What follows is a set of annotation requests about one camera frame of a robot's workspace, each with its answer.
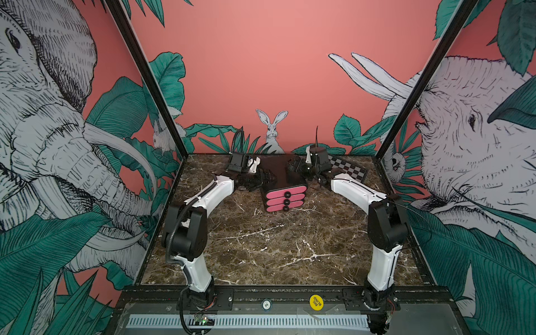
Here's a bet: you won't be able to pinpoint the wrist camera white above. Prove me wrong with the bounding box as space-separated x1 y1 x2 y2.
247 157 261 174
306 146 313 166

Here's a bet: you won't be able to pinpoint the right black frame post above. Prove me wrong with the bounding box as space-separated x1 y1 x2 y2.
375 0 478 161

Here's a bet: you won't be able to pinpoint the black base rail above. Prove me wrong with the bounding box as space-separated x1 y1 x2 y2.
116 286 456 313

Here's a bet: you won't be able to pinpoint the pink drawer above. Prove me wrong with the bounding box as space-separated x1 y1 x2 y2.
262 185 307 200
266 200 304 212
266 193 305 207

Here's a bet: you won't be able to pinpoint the black frame post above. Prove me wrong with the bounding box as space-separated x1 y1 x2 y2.
375 0 478 161
105 0 188 159

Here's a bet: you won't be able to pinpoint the left black frame post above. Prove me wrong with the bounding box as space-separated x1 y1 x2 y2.
105 0 188 159

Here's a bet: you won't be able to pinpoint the black drawer cabinet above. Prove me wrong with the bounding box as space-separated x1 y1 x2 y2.
257 154 308 210

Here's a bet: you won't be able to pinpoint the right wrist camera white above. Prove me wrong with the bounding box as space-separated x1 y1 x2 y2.
306 146 313 166

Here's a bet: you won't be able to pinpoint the yellow round sticker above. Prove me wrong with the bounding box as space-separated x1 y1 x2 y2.
309 294 325 311

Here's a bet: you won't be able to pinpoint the white vent strip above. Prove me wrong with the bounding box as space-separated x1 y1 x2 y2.
126 314 369 330

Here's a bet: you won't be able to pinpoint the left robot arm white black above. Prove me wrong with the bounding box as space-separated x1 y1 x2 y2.
161 171 262 294

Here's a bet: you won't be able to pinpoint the black white checkerboard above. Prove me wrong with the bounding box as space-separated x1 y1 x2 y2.
328 155 368 183

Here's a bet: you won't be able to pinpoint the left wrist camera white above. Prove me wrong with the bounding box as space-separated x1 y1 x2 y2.
247 157 261 174

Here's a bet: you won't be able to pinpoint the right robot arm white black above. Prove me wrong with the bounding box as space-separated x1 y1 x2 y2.
288 157 409 296

